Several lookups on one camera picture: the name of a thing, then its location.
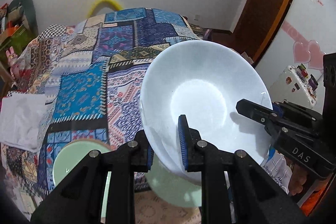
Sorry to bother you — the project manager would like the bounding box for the mint green plate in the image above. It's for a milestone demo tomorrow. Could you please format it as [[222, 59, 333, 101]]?
[[52, 140, 113, 224]]

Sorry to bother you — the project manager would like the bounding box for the mint green bowl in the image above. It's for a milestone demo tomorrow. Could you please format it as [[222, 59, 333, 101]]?
[[145, 155, 202, 207]]

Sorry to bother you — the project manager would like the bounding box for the white bowl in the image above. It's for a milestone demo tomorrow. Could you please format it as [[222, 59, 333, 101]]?
[[139, 40, 272, 184]]

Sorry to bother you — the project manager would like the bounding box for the right hand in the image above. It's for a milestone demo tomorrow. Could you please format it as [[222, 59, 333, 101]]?
[[288, 160, 307, 196]]

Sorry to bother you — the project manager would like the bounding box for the white suitcase with stickers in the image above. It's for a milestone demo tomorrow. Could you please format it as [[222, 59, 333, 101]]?
[[268, 65, 317, 109]]

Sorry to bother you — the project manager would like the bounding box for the white folded cloth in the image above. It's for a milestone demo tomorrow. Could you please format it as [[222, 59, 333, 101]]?
[[1, 93, 47, 152]]

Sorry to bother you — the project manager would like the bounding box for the pink bunny toy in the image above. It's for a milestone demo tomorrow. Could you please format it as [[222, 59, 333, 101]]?
[[6, 46, 19, 80]]

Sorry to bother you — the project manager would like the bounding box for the bag on floor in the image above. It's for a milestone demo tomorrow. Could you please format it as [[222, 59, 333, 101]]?
[[190, 24, 213, 41]]

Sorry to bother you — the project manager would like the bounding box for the wooden door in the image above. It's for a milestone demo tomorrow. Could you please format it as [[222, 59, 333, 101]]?
[[233, 0, 292, 65]]

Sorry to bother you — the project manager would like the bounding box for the green storage box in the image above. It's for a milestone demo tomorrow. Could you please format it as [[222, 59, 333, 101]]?
[[1, 26, 35, 65]]

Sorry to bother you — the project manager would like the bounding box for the yellow foam tube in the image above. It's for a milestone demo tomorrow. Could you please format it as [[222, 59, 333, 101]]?
[[86, 0, 123, 19]]

